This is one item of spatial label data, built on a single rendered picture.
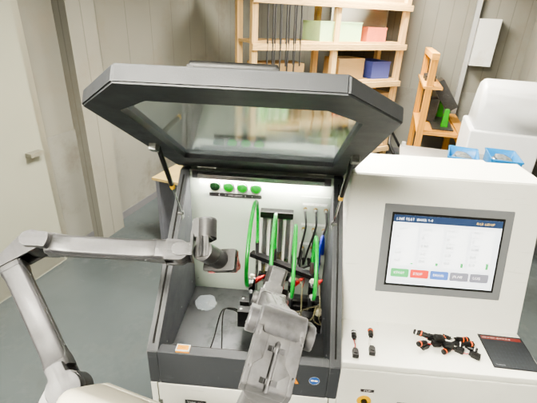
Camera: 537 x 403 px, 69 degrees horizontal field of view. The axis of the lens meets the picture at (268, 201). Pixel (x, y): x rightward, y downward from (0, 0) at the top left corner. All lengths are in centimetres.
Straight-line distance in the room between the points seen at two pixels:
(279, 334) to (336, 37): 508
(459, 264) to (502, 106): 316
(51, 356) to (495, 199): 148
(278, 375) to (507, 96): 428
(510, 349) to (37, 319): 155
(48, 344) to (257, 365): 63
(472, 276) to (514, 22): 564
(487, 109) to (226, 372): 381
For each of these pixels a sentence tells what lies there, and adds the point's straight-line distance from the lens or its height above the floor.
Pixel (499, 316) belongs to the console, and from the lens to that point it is 180.
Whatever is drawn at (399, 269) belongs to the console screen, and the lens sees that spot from 159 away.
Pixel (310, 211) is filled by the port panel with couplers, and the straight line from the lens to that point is 172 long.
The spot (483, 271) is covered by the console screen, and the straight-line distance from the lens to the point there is 170.
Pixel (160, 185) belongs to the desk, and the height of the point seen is 60.
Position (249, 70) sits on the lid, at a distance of 77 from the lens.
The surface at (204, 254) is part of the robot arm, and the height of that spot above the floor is 147.
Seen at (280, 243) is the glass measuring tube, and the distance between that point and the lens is 177.
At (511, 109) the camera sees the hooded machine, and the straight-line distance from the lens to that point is 467.
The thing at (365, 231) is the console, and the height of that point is 134.
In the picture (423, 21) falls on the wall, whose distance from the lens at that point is 691.
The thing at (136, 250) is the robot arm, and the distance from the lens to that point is 111.
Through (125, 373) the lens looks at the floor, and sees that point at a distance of 281.
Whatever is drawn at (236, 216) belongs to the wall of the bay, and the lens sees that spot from 176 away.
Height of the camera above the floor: 206
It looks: 26 degrees down
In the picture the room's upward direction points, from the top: 2 degrees clockwise
